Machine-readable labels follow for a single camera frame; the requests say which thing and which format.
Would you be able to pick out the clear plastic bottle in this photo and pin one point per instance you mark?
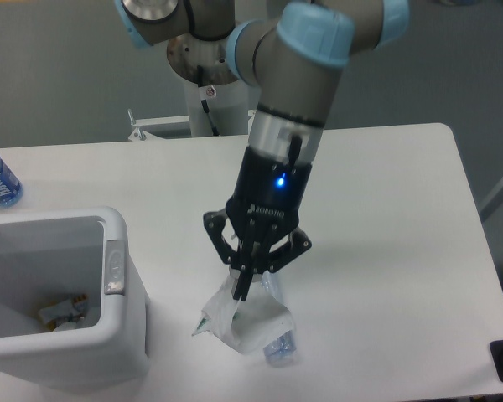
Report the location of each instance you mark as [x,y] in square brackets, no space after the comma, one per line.
[280,352]

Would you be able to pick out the white left base bracket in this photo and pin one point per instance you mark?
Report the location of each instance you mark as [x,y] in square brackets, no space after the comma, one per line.
[171,127]

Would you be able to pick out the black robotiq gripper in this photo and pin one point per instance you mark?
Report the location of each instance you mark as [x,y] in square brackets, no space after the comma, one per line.
[263,209]

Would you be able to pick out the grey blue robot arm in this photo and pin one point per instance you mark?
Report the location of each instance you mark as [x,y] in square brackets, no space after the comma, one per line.
[296,60]

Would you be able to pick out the white trash can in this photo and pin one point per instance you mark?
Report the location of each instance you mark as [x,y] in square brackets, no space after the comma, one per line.
[47,257]

